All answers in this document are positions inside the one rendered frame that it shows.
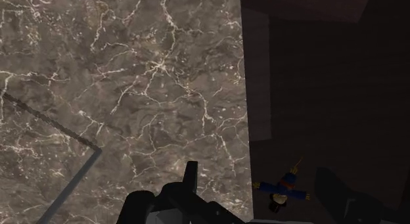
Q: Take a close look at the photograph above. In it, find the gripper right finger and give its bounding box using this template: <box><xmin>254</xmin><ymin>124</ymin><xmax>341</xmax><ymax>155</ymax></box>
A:
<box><xmin>315</xmin><ymin>167</ymin><xmax>410</xmax><ymax>224</ymax></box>

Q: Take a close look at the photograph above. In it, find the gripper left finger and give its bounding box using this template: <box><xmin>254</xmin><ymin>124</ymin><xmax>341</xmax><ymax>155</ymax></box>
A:
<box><xmin>116</xmin><ymin>160</ymin><xmax>247</xmax><ymax>224</ymax></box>

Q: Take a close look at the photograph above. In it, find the blue scarecrow toy figure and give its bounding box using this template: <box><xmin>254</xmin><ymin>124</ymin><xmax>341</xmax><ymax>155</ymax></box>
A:
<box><xmin>252</xmin><ymin>157</ymin><xmax>311</xmax><ymax>214</ymax></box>

